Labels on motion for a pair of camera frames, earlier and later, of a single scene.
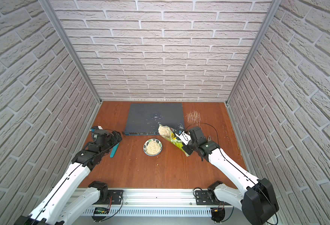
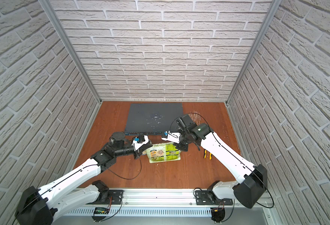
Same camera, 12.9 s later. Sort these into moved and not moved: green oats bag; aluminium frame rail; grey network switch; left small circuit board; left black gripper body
Moved: left black gripper body; green oats bag
Not moved: aluminium frame rail; left small circuit board; grey network switch
